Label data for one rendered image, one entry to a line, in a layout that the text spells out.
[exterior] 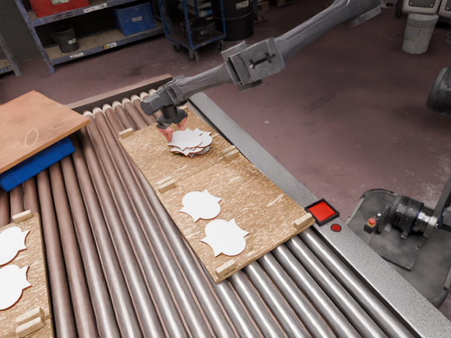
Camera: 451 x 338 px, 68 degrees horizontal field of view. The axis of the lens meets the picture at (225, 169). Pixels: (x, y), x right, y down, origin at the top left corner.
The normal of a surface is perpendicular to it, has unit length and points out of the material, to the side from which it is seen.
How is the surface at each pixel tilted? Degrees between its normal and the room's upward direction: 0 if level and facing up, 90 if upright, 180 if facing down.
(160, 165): 0
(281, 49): 63
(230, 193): 0
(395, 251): 0
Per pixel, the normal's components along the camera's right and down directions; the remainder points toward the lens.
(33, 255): -0.11, -0.75
